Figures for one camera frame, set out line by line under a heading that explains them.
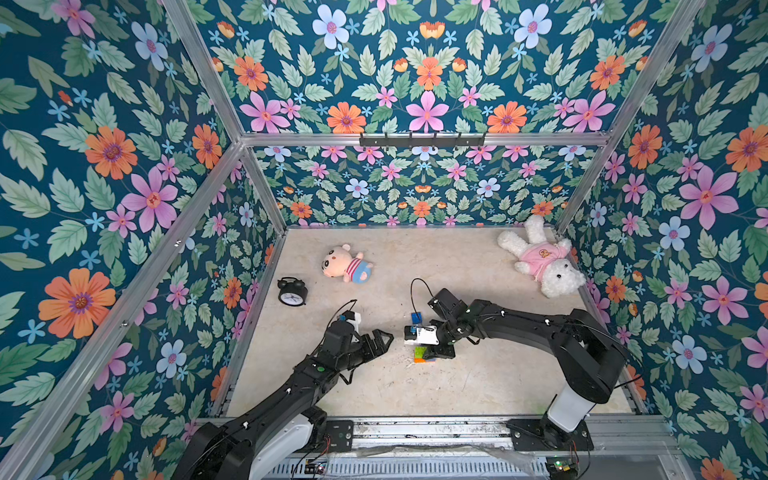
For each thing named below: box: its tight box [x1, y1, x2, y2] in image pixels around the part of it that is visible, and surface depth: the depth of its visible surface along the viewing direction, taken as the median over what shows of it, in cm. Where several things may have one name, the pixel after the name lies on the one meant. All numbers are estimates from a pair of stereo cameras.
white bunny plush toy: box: [497, 215, 586, 299], surface depth 103 cm
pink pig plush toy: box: [321, 243, 374, 285], surface depth 102 cm
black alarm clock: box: [277, 276, 308, 307], surface depth 95 cm
